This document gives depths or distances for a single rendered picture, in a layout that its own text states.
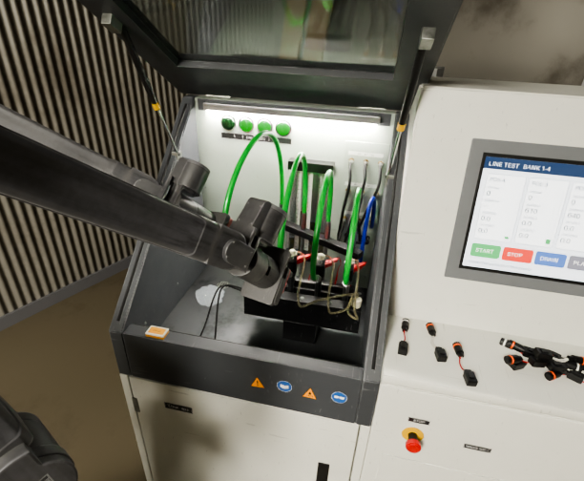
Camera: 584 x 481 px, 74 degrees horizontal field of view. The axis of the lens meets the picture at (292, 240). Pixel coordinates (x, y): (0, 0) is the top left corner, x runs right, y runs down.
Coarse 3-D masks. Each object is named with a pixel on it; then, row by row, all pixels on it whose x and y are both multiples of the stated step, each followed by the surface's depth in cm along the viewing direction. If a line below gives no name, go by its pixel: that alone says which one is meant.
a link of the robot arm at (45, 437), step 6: (24, 420) 45; (30, 420) 45; (30, 426) 44; (36, 426) 45; (42, 426) 46; (36, 432) 43; (42, 432) 44; (48, 432) 45; (36, 438) 42; (42, 438) 43; (48, 438) 43; (36, 444) 41; (42, 444) 42; (48, 444) 42; (54, 444) 43
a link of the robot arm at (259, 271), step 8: (256, 240) 60; (264, 240) 62; (256, 248) 60; (256, 256) 60; (264, 256) 63; (256, 264) 60; (264, 264) 62; (232, 272) 60; (240, 272) 60; (248, 272) 59; (256, 272) 61; (264, 272) 63; (248, 280) 62; (256, 280) 63
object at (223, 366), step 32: (128, 352) 104; (160, 352) 102; (192, 352) 99; (224, 352) 97; (256, 352) 97; (192, 384) 105; (224, 384) 102; (320, 384) 94; (352, 384) 92; (352, 416) 97
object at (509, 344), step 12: (516, 348) 93; (528, 348) 93; (540, 348) 90; (504, 360) 91; (516, 360) 90; (528, 360) 91; (540, 360) 90; (552, 360) 90; (564, 360) 93; (576, 360) 90; (552, 372) 88; (564, 372) 90; (576, 372) 89
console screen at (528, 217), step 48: (480, 144) 92; (528, 144) 90; (480, 192) 94; (528, 192) 92; (576, 192) 90; (480, 240) 97; (528, 240) 95; (576, 240) 93; (528, 288) 98; (576, 288) 96
